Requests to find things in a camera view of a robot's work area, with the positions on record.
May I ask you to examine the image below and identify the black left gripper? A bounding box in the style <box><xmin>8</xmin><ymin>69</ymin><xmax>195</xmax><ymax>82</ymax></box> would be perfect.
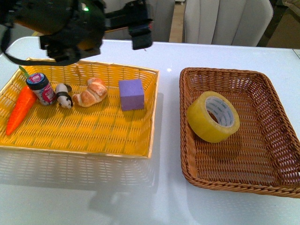
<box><xmin>105</xmin><ymin>0</ymin><xmax>153</xmax><ymax>50</ymax></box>

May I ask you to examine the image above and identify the yellow tape roll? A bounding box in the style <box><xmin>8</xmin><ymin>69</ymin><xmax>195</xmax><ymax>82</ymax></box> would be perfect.
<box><xmin>187</xmin><ymin>91</ymin><xmax>240</xmax><ymax>143</ymax></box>

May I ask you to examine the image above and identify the yellow wicker basket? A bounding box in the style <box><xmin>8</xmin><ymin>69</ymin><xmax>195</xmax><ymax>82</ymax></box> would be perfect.
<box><xmin>0</xmin><ymin>61</ymin><xmax>159</xmax><ymax>158</ymax></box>

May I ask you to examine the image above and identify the brown wicker basket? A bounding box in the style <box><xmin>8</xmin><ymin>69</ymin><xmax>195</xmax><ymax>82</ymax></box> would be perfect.
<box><xmin>179</xmin><ymin>67</ymin><xmax>300</xmax><ymax>198</ymax></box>

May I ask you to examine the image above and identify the purple foam cube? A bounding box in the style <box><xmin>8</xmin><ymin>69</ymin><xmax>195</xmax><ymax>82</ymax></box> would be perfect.
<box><xmin>119</xmin><ymin>79</ymin><xmax>144</xmax><ymax>111</ymax></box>

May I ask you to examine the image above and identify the toy croissant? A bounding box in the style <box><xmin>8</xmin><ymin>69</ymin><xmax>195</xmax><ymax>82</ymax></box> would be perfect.
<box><xmin>72</xmin><ymin>78</ymin><xmax>107</xmax><ymax>107</ymax></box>

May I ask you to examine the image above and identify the grey chair right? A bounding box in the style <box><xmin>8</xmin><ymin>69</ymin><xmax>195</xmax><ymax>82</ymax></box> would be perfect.
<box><xmin>182</xmin><ymin>0</ymin><xmax>273</xmax><ymax>46</ymax></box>

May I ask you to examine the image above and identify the toy panda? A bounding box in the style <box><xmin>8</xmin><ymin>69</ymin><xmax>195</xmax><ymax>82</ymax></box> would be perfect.
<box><xmin>55</xmin><ymin>83</ymin><xmax>73</xmax><ymax>109</ymax></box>

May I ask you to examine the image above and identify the small jar black lid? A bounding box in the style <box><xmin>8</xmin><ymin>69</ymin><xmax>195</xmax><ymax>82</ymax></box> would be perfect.
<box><xmin>26</xmin><ymin>73</ymin><xmax>56</xmax><ymax>105</ymax></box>

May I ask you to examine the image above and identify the toy carrot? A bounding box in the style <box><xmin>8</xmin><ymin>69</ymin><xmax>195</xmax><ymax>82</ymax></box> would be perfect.
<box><xmin>5</xmin><ymin>67</ymin><xmax>38</xmax><ymax>136</ymax></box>

